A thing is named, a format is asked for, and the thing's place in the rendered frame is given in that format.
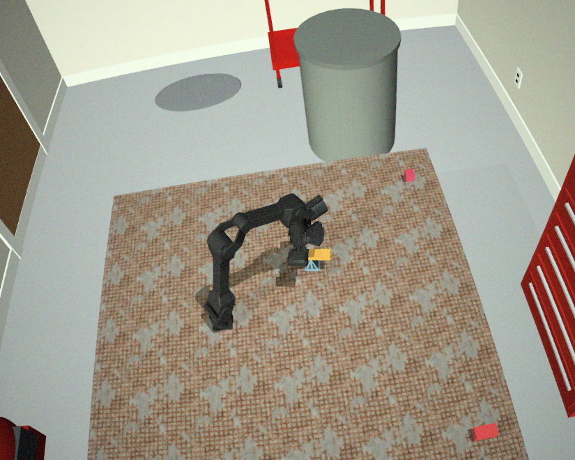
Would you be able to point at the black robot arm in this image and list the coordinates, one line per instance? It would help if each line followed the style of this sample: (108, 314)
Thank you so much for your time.
(292, 213)

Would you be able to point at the yellow-orange bar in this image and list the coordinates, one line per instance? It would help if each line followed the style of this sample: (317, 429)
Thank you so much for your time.
(319, 254)

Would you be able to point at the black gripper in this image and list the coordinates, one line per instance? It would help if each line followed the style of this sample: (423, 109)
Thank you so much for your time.
(298, 256)

